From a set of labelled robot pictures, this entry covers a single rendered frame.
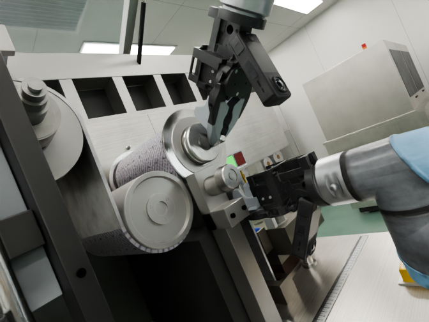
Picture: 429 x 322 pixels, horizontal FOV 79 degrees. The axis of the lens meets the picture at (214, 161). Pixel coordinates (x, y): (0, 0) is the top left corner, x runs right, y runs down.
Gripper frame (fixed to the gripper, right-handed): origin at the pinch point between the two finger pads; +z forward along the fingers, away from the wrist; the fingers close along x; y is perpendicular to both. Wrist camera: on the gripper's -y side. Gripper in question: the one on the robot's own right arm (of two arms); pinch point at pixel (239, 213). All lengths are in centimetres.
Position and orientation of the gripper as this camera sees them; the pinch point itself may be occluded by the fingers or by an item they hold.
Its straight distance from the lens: 55.9
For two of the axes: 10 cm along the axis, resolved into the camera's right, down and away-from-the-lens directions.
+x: -6.6, 2.7, -7.0
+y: -4.0, -9.2, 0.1
